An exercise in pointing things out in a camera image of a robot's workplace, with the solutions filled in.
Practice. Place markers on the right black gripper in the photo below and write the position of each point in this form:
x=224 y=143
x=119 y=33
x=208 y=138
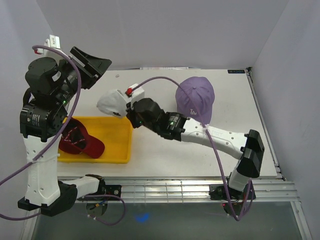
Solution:
x=130 y=115

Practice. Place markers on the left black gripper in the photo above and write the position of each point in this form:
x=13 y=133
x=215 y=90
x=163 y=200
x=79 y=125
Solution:
x=94 y=67

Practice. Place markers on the yellow plastic tray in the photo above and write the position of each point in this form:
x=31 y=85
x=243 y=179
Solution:
x=115 y=133

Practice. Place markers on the white cap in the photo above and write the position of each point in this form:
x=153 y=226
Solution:
x=113 y=103

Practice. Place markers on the red baseball cap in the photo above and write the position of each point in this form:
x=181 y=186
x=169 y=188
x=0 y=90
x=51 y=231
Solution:
x=75 y=140

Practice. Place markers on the purple cap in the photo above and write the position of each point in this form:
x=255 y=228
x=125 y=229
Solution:
x=195 y=97

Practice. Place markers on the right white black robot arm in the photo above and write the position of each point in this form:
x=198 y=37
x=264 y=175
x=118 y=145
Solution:
x=247 y=148

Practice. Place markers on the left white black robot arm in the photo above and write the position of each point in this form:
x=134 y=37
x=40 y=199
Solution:
x=53 y=84

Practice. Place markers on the blue table corner label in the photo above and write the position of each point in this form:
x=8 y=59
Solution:
x=236 y=71

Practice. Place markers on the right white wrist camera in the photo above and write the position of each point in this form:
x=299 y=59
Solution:
x=134 y=94

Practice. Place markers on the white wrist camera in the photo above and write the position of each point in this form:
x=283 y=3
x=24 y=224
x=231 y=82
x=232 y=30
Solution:
x=134 y=94
x=53 y=42

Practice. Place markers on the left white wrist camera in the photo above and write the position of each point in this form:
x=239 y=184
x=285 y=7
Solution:
x=53 y=42

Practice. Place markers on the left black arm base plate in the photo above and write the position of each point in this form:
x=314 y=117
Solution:
x=113 y=190

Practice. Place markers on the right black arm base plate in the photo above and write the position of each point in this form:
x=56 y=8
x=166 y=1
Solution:
x=218 y=192

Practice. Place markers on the aluminium frame rail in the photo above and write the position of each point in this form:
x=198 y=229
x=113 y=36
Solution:
x=169 y=171

